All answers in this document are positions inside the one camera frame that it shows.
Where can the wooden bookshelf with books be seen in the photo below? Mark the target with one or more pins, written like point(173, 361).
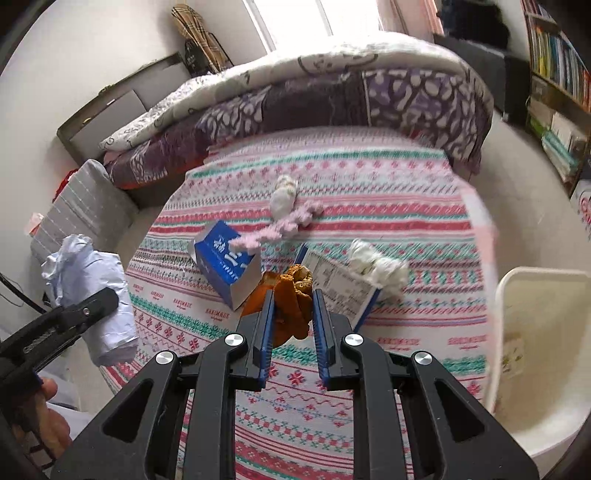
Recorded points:
point(558, 107)

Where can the plaid folded item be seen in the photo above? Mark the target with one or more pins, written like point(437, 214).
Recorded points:
point(203, 52)

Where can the grey bed headboard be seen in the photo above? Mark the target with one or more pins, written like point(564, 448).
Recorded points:
point(118, 104)

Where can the light curtain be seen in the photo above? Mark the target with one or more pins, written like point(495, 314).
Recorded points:
point(417, 18)

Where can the window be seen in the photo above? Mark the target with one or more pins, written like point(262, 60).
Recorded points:
point(285, 23)

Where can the orange snack wrapper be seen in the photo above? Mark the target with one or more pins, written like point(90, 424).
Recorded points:
point(292, 292)

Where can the white plastic trash bin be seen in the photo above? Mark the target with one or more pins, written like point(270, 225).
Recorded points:
point(540, 376)

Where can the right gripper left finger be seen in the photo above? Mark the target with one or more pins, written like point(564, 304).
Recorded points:
point(177, 415)

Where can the person's left hand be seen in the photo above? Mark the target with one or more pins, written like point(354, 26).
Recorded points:
point(52, 429)

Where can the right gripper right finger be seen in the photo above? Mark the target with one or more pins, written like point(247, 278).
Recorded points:
point(411, 417)

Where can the blue snowflake carton box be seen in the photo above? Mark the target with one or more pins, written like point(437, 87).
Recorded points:
point(233, 276)

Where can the grey striped cushion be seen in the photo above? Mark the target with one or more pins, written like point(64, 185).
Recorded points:
point(90, 205)

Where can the black clothes pile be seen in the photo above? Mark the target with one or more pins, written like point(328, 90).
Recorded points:
point(478, 21)

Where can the pink knitted cloth strip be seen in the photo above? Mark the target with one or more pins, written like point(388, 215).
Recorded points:
point(302, 216)

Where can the blue carton with label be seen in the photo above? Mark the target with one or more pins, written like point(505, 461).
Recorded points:
point(345, 292)

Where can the black storage bench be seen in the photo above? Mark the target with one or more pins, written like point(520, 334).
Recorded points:
point(507, 76)

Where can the small white tissue ball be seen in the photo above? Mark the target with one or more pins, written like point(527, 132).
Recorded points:
point(283, 197)

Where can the patterned striped tablecloth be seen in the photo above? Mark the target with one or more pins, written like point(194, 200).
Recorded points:
point(373, 185)

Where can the purple white bed quilt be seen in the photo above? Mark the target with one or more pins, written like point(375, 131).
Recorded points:
point(420, 90)

